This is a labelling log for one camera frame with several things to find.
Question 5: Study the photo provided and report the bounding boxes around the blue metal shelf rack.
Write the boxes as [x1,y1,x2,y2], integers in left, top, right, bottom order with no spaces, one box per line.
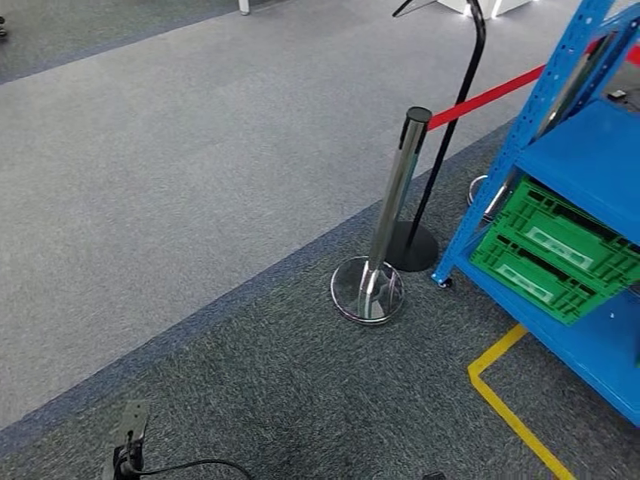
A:
[432,0,640,429]

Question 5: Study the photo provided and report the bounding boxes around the black slanted pole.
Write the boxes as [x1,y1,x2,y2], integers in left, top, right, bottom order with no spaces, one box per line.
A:
[385,0,488,274]

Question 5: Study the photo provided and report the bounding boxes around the green plastic crate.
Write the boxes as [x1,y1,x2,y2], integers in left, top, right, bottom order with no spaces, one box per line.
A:
[492,176,640,287]
[469,230,610,327]

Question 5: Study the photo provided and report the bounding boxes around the yellow tape outline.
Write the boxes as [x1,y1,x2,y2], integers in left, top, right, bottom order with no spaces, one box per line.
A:
[467,323,577,480]

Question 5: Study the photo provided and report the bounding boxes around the chrome base post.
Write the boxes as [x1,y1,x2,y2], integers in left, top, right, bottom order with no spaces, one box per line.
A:
[330,105,434,327]

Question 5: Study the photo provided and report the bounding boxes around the black camera cable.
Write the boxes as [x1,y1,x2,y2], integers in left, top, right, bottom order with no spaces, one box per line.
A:
[118,447,256,480]

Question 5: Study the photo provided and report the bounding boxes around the black barrier post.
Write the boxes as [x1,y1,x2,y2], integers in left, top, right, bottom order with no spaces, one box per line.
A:
[467,29,620,225]

